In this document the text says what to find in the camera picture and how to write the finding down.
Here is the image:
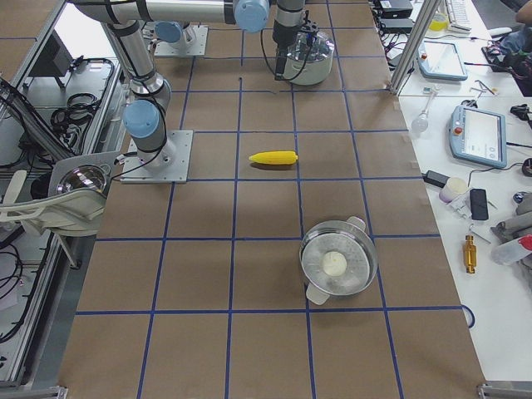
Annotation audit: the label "gold brass fitting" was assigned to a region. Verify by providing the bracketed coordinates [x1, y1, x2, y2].
[462, 234, 477, 274]

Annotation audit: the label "black rectangular phone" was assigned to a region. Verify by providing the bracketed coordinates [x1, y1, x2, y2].
[470, 189, 489, 221]

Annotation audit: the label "pale green steel pot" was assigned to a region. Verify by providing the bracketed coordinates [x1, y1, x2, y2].
[298, 215, 379, 305]

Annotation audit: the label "blue teach pendant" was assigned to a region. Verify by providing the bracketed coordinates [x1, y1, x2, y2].
[448, 106, 507, 169]
[417, 41, 468, 81]

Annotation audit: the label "yellow corn cob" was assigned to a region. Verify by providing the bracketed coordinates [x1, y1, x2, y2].
[248, 150, 298, 165]

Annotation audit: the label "aluminium frame post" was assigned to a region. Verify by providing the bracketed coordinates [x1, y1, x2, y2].
[388, 0, 440, 95]

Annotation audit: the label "white plastic dish rack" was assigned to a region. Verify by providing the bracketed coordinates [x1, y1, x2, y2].
[1, 150, 119, 237]

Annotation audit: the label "coiled black cables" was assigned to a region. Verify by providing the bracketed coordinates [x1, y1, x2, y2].
[50, 92, 101, 142]

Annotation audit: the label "white keyboard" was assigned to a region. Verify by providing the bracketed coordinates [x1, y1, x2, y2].
[443, 0, 471, 33]

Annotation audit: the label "white purple round container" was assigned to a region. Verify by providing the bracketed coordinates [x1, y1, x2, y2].
[439, 177, 469, 204]

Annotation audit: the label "clear light bulb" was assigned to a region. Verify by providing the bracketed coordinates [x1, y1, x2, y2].
[411, 84, 441, 137]

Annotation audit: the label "near blue teach pendant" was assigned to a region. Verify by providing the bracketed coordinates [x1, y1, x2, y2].
[448, 106, 507, 169]

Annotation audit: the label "far blue teach pendant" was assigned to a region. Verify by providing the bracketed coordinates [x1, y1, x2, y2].
[417, 41, 468, 81]

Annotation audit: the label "glass pot lid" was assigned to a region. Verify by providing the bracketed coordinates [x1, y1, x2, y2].
[300, 221, 372, 296]

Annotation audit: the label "black power adapter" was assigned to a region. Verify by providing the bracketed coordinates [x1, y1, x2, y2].
[422, 170, 450, 188]

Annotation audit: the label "clear bottle red cap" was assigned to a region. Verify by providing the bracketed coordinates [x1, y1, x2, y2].
[491, 234, 531, 265]

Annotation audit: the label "shiny metal bowl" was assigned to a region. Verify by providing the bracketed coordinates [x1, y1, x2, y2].
[56, 165, 107, 195]

